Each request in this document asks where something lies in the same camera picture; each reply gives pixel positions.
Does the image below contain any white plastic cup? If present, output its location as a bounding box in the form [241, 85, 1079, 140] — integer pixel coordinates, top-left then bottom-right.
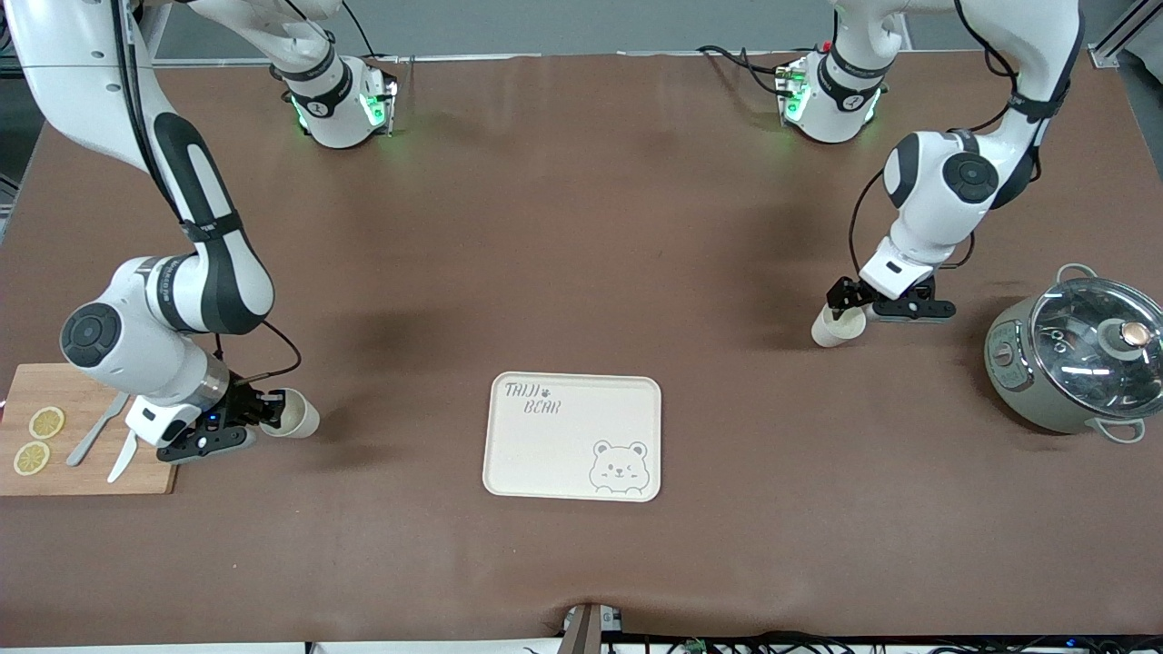
[810, 304, 870, 350]
[258, 388, 322, 441]

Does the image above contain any white plastic knife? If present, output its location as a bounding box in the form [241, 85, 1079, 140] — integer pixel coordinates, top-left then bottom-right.
[106, 431, 139, 484]

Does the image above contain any grey plastic knife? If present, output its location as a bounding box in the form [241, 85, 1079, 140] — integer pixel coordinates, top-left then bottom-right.
[65, 392, 131, 468]

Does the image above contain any bamboo cutting board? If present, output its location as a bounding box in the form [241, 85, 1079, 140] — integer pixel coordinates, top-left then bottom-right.
[0, 363, 183, 497]

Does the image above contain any grey-green cooking pot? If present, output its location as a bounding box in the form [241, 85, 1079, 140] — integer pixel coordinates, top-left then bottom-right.
[984, 263, 1150, 444]

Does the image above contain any glass pot lid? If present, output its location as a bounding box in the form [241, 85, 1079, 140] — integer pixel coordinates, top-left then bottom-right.
[1029, 277, 1163, 420]

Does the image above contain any brown table cover mat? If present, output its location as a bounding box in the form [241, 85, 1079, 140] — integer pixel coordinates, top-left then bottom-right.
[0, 50, 1163, 648]

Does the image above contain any cream tray with bear print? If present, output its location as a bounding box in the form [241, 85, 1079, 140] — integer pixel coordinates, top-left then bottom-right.
[482, 372, 662, 503]

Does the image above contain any black cable along right arm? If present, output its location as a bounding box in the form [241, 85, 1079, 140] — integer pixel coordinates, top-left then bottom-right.
[109, 0, 304, 384]

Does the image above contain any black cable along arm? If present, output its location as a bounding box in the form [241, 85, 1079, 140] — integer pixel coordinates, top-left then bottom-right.
[109, 0, 304, 384]
[848, 0, 1046, 275]

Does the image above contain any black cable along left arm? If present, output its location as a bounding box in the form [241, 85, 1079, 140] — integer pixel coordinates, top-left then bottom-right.
[848, 0, 1046, 275]

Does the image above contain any black cable at arm base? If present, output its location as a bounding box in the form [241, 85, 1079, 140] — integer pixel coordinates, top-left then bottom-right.
[698, 44, 791, 92]

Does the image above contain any aluminium frame profile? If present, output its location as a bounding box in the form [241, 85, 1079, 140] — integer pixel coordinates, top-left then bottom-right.
[1088, 0, 1163, 70]

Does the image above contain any camera mount post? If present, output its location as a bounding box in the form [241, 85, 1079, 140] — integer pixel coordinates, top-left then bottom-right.
[559, 602, 626, 654]

